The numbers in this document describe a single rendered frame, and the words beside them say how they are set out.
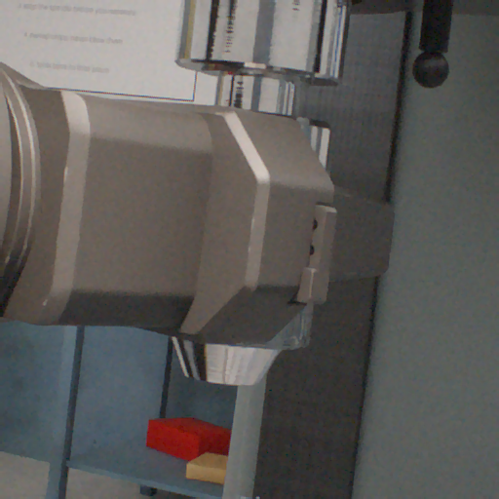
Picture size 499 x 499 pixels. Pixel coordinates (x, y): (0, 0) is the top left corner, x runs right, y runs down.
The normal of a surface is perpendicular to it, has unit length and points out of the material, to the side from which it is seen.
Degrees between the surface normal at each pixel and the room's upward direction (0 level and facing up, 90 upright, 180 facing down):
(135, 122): 65
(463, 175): 90
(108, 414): 90
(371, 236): 90
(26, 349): 90
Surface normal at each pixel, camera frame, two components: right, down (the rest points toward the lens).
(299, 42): 0.42, 0.10
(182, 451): -0.71, -0.04
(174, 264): 0.71, 0.12
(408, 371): -0.43, 0.00
